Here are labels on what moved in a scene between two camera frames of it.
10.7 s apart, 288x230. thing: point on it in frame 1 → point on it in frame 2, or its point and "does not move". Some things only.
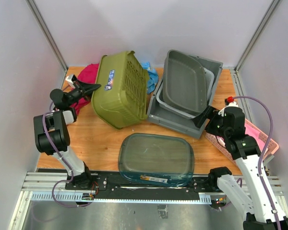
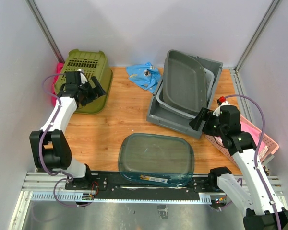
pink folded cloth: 252,132 does not move
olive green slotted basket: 120,95 → 94,63
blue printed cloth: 152,77 does not move
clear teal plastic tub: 157,159 does not move
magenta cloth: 89,74 → 58,66
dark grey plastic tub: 184,86 does not move
